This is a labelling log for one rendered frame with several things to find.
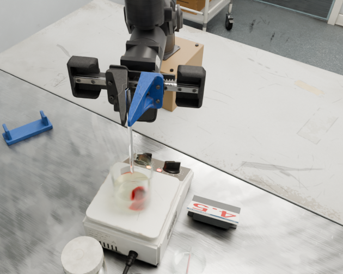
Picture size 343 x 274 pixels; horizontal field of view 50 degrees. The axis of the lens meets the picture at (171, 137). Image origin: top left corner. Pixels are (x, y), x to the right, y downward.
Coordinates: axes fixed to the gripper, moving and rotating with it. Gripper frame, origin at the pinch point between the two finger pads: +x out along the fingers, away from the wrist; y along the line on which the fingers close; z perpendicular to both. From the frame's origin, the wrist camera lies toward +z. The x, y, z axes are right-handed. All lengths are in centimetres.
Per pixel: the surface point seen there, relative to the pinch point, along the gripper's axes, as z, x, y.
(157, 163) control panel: 21.9, -9.5, -2.5
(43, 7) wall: 69, -160, 81
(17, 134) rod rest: 25.2, -16.7, 28.3
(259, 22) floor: 116, -256, -60
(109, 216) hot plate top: 17.4, 5.7, 3.0
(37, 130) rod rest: 25.2, -18.4, 24.4
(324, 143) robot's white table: 26, -24, -38
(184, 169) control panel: 22.4, -9.0, -7.7
